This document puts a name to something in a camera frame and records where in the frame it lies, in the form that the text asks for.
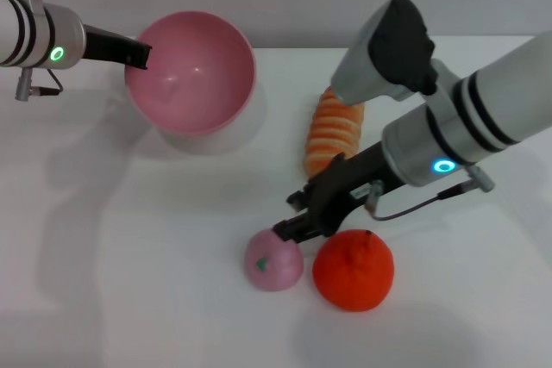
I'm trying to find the orange tangerine toy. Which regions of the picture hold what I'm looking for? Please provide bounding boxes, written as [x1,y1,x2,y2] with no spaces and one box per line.
[311,229,395,314]

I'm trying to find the left arm cable with plug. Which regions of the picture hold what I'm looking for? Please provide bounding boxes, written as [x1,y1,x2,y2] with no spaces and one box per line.
[15,66,65,102]

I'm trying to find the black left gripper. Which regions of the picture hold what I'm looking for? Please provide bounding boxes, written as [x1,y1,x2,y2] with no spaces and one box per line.
[80,23,155,72]

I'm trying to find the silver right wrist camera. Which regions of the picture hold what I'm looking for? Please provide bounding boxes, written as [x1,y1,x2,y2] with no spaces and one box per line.
[329,0,436,107]

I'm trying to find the right arm cable with plugs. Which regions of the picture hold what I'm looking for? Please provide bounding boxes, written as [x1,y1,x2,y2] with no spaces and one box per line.
[365,164,495,221]

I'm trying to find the orange striped bread roll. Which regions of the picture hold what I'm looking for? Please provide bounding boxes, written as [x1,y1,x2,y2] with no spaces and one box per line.
[304,86,367,180]

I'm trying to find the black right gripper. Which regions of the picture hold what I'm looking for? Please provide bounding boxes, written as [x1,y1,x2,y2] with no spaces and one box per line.
[271,140,406,244]

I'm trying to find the pink peach toy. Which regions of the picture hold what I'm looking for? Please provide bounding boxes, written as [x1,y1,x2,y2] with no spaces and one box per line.
[243,228,304,292]

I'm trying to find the pink plastic bowl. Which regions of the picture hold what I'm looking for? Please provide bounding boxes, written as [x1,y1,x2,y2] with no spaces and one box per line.
[123,10,258,136]

